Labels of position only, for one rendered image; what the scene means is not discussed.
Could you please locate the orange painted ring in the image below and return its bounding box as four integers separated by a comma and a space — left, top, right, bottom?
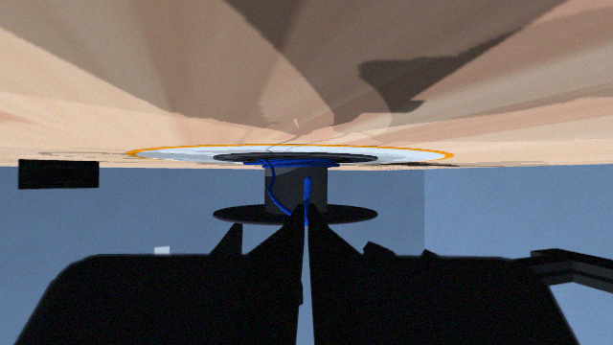
125, 144, 455, 160

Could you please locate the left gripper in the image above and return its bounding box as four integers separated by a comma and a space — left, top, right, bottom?
210, 223, 303, 306

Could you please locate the blue wire loop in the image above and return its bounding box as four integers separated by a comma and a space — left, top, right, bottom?
243, 158, 340, 225

